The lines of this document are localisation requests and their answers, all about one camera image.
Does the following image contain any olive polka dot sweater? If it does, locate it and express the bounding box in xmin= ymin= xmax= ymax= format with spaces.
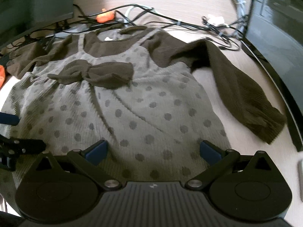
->
xmin=1 ymin=26 xmax=286 ymax=182

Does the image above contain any orange fabric bag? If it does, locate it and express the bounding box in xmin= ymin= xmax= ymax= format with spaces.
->
xmin=0 ymin=65 xmax=6 ymax=88

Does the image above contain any black computer monitor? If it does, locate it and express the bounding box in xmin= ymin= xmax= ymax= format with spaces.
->
xmin=1 ymin=0 xmax=73 ymax=48

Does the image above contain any orange pumpkin figurine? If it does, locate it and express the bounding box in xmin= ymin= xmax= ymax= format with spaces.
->
xmin=96 ymin=8 xmax=115 ymax=24

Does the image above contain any black computer tower case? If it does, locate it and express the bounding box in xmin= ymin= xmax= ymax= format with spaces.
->
xmin=242 ymin=0 xmax=302 ymax=152

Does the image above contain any crumpled white paper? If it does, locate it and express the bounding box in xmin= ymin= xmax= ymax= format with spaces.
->
xmin=208 ymin=15 xmax=226 ymax=27

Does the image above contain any black cable bundle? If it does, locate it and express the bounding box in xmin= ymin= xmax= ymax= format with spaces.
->
xmin=14 ymin=3 xmax=247 ymax=51

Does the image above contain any light grey looped cable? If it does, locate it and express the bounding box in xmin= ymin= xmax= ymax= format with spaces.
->
xmin=118 ymin=6 xmax=155 ymax=27

